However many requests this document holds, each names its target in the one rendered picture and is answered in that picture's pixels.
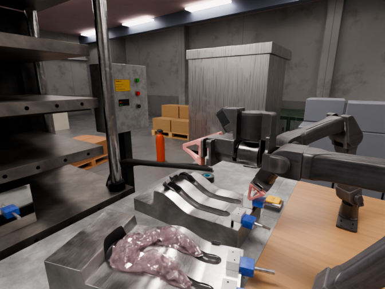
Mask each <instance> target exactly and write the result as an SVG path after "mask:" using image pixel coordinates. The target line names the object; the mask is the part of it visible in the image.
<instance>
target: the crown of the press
mask: <svg viewBox="0 0 385 289"><path fill-rule="evenodd" d="M67 1H70V0H0V6H4V7H9V8H12V9H17V10H22V11H24V8H23V7H25V6H27V7H33V8H35V9H36V13H38V12H40V11H43V10H45V9H48V8H51V7H53V6H56V5H59V4H62V3H64V2H67Z"/></svg>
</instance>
